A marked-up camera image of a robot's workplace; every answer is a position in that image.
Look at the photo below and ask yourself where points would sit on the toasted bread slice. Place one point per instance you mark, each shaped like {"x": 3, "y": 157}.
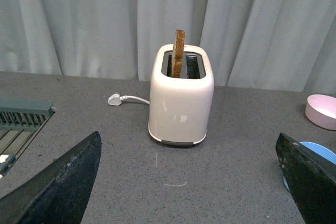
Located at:
{"x": 177, "y": 54}

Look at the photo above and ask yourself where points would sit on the pink plastic bowl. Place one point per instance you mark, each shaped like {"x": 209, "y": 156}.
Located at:
{"x": 320, "y": 110}

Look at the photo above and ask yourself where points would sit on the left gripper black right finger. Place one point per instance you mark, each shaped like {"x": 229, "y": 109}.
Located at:
{"x": 310, "y": 178}

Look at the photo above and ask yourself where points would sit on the cream white toaster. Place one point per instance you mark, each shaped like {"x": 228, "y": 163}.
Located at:
{"x": 179, "y": 108}

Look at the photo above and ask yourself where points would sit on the grey white curtain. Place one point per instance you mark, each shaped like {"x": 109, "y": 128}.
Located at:
{"x": 266, "y": 44}

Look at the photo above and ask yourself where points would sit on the grey green dish rack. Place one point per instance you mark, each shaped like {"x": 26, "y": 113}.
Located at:
{"x": 21, "y": 121}

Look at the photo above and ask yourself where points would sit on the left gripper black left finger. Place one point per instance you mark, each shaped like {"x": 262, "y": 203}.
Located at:
{"x": 61, "y": 191}

